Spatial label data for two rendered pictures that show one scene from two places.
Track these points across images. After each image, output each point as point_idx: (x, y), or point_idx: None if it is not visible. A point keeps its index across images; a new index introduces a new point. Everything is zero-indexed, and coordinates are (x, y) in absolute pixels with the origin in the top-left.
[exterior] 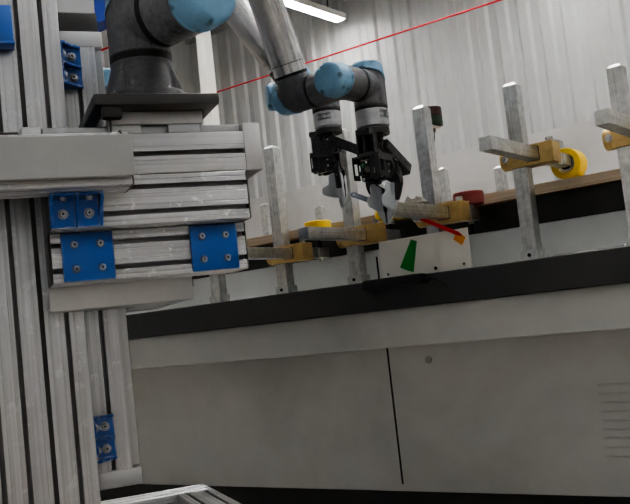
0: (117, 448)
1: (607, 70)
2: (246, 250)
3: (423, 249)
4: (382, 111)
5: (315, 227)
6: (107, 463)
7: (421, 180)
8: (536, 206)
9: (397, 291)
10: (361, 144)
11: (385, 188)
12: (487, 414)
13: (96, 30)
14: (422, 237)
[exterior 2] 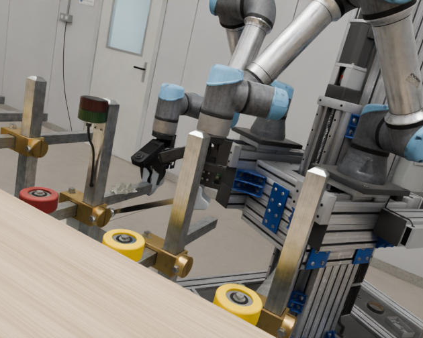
0: None
1: None
2: (217, 192)
3: (101, 242)
4: (158, 119)
5: (204, 218)
6: None
7: (106, 178)
8: (15, 184)
9: None
10: (171, 143)
11: (152, 171)
12: None
13: (325, 93)
14: (103, 231)
